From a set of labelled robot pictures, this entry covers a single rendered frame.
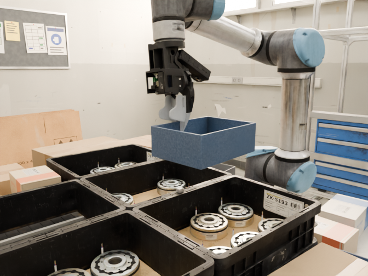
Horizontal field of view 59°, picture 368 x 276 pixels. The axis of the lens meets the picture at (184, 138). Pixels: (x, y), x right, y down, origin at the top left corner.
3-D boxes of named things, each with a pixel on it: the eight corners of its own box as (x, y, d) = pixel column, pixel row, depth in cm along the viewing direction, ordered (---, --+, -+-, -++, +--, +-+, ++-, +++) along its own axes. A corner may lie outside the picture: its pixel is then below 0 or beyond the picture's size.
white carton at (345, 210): (335, 214, 129) (337, 193, 127) (368, 224, 121) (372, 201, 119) (315, 233, 115) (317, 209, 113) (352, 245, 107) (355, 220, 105)
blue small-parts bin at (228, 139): (206, 141, 89) (207, 115, 87) (255, 151, 78) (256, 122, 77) (150, 155, 74) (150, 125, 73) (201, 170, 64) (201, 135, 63)
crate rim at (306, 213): (234, 181, 107) (234, 174, 106) (323, 210, 85) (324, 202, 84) (129, 217, 81) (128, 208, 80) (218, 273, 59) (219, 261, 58)
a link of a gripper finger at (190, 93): (177, 113, 79) (174, 76, 78) (182, 112, 80) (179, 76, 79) (190, 113, 75) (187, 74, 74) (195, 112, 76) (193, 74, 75)
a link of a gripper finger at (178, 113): (166, 135, 76) (162, 96, 75) (184, 132, 80) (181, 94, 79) (174, 136, 74) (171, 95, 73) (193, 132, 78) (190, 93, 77)
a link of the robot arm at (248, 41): (266, 38, 121) (155, -14, 92) (292, 36, 112) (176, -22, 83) (260, 68, 122) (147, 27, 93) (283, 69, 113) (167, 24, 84)
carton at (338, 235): (291, 245, 107) (292, 224, 105) (308, 233, 115) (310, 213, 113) (341, 266, 95) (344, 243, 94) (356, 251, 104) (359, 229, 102)
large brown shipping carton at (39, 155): (105, 170, 185) (103, 136, 181) (140, 182, 166) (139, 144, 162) (35, 189, 156) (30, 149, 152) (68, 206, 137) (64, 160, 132)
